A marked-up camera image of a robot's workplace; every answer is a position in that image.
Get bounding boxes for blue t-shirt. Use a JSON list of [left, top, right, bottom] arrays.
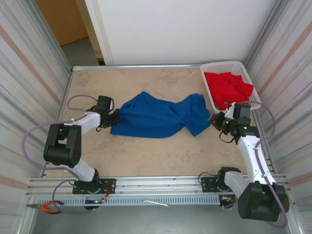
[[110, 91, 212, 139]]

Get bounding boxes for red cloth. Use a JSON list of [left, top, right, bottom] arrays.
[[204, 71, 254, 110]]

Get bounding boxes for white plastic basket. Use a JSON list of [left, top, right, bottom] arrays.
[[200, 60, 262, 113]]

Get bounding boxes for small controller board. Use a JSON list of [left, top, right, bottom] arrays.
[[218, 195, 237, 209], [84, 198, 108, 211]]

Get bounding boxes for metal hex key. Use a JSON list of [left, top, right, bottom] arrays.
[[142, 197, 171, 208]]

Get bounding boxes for wooden door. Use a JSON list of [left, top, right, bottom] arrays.
[[35, 0, 90, 47]]

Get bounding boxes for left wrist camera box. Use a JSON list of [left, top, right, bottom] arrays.
[[97, 96, 115, 113]]

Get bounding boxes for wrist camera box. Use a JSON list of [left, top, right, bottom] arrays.
[[224, 102, 252, 120], [97, 96, 115, 113]]

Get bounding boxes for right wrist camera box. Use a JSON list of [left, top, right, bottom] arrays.
[[224, 102, 252, 120]]

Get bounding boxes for thin aluminium table edge rail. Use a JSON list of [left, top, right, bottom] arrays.
[[72, 64, 203, 72]]

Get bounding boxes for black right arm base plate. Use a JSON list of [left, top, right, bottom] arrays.
[[201, 175, 227, 195]]

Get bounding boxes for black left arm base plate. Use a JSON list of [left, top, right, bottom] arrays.
[[72, 178, 117, 195]]

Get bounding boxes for wide aluminium extrusion rail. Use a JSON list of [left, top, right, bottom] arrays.
[[28, 173, 291, 195]]

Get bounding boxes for grey slotted cable duct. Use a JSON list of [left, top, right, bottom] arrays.
[[57, 195, 220, 206]]

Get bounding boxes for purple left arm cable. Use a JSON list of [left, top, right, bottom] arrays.
[[23, 95, 113, 215]]

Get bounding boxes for orange handled pliers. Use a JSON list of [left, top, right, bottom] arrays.
[[26, 201, 64, 215]]

